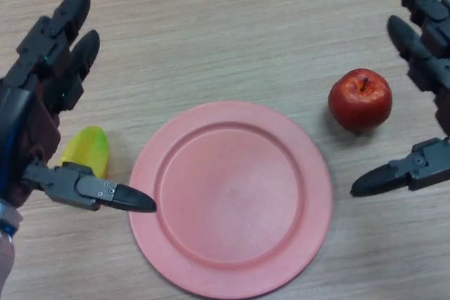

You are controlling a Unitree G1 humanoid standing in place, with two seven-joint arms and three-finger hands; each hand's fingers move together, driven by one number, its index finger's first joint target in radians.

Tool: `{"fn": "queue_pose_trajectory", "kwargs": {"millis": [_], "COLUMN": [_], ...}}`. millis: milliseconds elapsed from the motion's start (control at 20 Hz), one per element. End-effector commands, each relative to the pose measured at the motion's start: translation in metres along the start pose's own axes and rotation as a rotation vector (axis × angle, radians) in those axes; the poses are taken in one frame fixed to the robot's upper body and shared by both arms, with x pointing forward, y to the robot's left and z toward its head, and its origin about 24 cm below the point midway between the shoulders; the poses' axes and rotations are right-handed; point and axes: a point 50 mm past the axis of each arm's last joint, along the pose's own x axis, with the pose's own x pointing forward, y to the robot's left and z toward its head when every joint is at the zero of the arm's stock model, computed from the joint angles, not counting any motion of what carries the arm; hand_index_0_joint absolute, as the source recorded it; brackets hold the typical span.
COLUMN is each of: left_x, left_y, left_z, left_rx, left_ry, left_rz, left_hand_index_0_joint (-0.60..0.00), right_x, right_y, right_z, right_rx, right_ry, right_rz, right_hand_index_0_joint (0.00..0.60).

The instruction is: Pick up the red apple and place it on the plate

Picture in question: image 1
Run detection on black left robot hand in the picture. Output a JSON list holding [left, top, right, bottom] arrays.
[[0, 0, 158, 214]]

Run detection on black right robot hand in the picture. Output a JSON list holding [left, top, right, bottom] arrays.
[[350, 0, 450, 198]]

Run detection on red apple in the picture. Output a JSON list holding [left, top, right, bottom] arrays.
[[328, 67, 393, 133]]

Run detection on pink round plate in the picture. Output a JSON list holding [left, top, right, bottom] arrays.
[[128, 100, 333, 285]]

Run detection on yellow green starfruit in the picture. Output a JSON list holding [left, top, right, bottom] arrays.
[[58, 125, 110, 179]]

